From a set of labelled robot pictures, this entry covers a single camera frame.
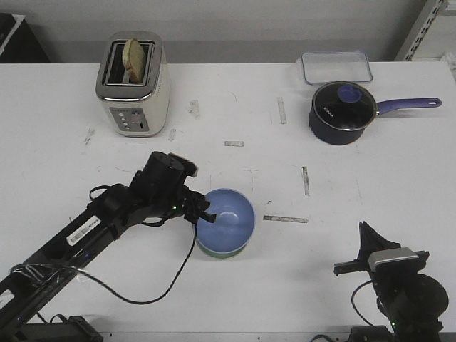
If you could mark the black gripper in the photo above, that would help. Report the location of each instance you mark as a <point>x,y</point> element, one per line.
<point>188,204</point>
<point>371,241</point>

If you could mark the blue bowl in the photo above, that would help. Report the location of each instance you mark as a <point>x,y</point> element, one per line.
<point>234,224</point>

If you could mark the green bowl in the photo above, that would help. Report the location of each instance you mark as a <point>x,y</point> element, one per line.
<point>219,254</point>

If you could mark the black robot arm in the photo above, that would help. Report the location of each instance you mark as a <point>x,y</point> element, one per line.
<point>157,191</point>
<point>412,302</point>

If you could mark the cream and chrome toaster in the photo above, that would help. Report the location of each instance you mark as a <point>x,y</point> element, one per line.
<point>135,110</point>

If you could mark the dark blue saucepan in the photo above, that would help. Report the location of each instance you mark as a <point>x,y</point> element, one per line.
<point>334,136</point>

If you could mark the glass pot lid blue knob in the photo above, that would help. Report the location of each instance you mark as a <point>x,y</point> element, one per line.
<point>344,106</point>

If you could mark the slice of toast bread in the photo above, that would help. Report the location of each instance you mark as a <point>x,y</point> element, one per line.
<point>134,60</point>

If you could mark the clear plastic food container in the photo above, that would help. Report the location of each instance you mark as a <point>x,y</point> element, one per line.
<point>318,68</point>

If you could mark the white metal shelf rail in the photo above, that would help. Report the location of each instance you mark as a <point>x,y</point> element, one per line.
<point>431,9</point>

